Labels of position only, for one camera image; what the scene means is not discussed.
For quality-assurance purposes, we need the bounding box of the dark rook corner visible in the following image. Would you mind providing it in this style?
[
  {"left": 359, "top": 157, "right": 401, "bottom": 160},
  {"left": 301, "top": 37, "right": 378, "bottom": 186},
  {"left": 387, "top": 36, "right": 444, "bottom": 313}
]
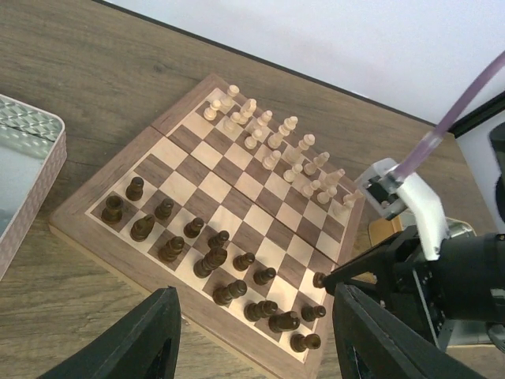
[{"left": 290, "top": 333, "right": 321, "bottom": 353}]

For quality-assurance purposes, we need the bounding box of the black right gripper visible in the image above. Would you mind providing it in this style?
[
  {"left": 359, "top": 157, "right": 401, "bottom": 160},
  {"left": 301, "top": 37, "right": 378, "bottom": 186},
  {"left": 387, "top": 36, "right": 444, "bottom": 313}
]
[{"left": 321, "top": 226, "right": 482, "bottom": 378}]

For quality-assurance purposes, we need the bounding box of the dark brown chess piece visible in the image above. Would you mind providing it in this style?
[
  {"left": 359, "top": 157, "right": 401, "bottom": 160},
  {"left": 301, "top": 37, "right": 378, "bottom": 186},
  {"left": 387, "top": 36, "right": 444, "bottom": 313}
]
[{"left": 101, "top": 195, "right": 123, "bottom": 225}]

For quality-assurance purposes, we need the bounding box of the light chess piece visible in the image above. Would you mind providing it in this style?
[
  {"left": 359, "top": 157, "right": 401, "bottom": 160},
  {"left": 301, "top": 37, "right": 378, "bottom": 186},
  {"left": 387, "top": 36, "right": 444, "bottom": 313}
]
[
  {"left": 262, "top": 150, "right": 282, "bottom": 171},
  {"left": 283, "top": 134, "right": 316, "bottom": 164},
  {"left": 223, "top": 112, "right": 241, "bottom": 133},
  {"left": 301, "top": 180, "right": 321, "bottom": 198},
  {"left": 203, "top": 99, "right": 222, "bottom": 121},
  {"left": 332, "top": 189, "right": 364, "bottom": 216},
  {"left": 267, "top": 116, "right": 298, "bottom": 149},
  {"left": 220, "top": 84, "right": 240, "bottom": 114}
]

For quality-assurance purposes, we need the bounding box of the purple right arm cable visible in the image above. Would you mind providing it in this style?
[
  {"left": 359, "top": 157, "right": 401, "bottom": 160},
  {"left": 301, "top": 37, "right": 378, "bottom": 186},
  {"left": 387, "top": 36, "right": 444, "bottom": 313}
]
[{"left": 394, "top": 49, "right": 505, "bottom": 178}]

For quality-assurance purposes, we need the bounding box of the wooden chess board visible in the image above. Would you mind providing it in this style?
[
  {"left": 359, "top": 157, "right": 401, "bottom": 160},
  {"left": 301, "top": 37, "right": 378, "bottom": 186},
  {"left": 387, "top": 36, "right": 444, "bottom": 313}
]
[{"left": 49, "top": 74, "right": 365, "bottom": 378}]

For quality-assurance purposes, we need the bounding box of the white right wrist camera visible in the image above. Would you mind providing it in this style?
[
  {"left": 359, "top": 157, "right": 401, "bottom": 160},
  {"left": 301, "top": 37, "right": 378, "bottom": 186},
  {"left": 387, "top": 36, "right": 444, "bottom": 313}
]
[{"left": 355, "top": 158, "right": 450, "bottom": 261}]

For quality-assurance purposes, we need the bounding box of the pink tin box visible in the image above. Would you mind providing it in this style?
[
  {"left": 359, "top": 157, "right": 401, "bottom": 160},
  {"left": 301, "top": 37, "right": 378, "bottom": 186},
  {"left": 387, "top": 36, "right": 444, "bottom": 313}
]
[{"left": 1, "top": 95, "right": 67, "bottom": 276}]

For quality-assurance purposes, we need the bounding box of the gold tin box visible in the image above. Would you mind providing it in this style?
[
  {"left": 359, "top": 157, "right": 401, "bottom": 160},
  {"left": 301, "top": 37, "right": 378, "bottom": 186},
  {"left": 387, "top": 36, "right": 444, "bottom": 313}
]
[{"left": 351, "top": 214, "right": 485, "bottom": 269}]

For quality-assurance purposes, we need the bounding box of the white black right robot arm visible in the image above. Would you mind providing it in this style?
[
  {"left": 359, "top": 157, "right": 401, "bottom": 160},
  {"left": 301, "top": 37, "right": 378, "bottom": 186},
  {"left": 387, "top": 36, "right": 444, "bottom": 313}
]
[{"left": 313, "top": 127, "right": 504, "bottom": 378}]

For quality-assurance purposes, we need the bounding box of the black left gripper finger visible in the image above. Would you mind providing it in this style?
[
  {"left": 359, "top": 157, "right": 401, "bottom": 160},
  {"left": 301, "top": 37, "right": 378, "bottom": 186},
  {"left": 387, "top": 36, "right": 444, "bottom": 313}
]
[{"left": 41, "top": 287, "right": 181, "bottom": 378}]

